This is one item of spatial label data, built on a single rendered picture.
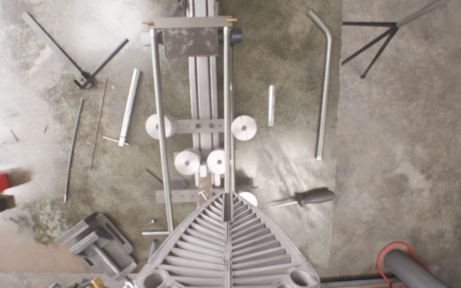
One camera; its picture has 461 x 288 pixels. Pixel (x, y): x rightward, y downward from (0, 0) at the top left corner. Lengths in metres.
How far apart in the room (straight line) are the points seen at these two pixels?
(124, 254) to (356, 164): 1.60
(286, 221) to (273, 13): 0.53
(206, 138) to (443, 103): 2.01
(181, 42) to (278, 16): 0.28
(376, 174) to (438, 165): 0.55
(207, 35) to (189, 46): 0.03
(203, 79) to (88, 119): 0.31
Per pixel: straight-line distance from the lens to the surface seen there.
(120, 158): 0.53
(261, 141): 0.46
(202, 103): 0.42
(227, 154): 0.28
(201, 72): 0.43
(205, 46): 0.30
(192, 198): 0.45
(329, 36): 0.53
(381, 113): 1.79
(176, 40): 0.32
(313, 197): 0.51
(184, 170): 0.38
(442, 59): 2.18
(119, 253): 0.64
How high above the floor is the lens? 1.32
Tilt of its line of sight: 82 degrees down
